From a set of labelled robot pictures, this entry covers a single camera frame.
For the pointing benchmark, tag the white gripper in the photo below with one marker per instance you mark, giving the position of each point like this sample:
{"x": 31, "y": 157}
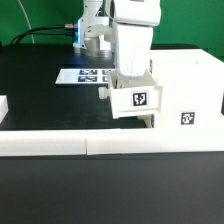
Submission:
{"x": 133, "y": 21}

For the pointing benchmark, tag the white drawer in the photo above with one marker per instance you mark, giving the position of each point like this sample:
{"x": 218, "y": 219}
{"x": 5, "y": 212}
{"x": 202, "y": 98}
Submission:
{"x": 132, "y": 96}
{"x": 149, "y": 120}

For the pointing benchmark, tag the white drawer cabinet box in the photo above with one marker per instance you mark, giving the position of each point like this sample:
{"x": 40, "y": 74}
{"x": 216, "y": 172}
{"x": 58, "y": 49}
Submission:
{"x": 193, "y": 89}

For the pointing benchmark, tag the white front drawer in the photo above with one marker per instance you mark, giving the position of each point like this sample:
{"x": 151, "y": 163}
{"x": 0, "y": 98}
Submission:
{"x": 149, "y": 120}

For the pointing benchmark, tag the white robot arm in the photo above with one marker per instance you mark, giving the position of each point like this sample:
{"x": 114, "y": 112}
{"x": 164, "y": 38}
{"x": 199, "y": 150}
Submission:
{"x": 96, "y": 34}

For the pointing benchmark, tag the white marker sheet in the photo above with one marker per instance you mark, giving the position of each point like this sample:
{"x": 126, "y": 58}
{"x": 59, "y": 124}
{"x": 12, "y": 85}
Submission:
{"x": 82, "y": 76}

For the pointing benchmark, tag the white front fence right piece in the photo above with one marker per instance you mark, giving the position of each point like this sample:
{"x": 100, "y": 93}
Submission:
{"x": 139, "y": 141}

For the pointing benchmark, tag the white fence piece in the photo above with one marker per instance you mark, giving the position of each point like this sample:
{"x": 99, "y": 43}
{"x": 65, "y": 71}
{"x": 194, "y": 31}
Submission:
{"x": 139, "y": 141}
{"x": 3, "y": 107}
{"x": 42, "y": 143}

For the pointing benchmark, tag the white front fence left piece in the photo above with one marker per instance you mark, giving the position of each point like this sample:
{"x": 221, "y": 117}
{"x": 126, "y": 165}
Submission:
{"x": 42, "y": 143}

